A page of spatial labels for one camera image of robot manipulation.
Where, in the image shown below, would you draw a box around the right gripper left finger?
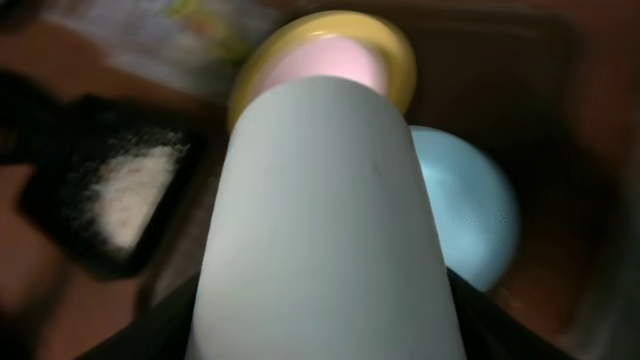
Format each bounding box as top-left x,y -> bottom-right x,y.
78,273 -> 199,360

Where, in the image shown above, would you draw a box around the clear plastic bin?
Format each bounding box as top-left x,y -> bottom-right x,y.
46,0 -> 281,103

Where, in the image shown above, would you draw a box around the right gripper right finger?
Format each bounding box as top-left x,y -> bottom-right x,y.
447,269 -> 573,360

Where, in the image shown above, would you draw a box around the pile of rice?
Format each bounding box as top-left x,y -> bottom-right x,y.
77,130 -> 190,259

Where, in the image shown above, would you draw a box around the white cup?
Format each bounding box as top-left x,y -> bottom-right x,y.
186,77 -> 465,360

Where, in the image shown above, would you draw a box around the brown serving tray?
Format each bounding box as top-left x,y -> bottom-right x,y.
134,4 -> 621,346

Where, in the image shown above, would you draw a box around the green snack wrapper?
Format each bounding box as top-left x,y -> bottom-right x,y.
167,0 -> 251,62

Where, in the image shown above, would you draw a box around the pink bowl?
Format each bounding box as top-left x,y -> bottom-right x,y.
252,36 -> 389,98

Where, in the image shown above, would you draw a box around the black tray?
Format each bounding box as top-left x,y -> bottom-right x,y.
19,96 -> 212,279

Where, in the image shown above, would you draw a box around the light blue bowl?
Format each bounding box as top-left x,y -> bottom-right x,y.
410,126 -> 520,292

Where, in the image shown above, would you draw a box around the yellow plate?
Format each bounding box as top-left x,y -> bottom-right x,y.
226,10 -> 417,131

